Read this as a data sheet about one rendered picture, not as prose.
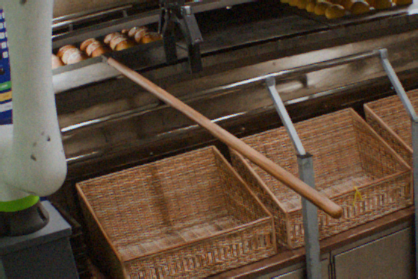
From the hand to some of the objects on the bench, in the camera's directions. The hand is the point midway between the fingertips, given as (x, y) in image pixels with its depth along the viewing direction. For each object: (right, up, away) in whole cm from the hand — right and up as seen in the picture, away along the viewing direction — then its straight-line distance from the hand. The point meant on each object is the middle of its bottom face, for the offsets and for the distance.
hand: (183, 63), depth 232 cm
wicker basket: (-4, -59, +105) cm, 120 cm away
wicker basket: (+107, -29, +141) cm, 180 cm away
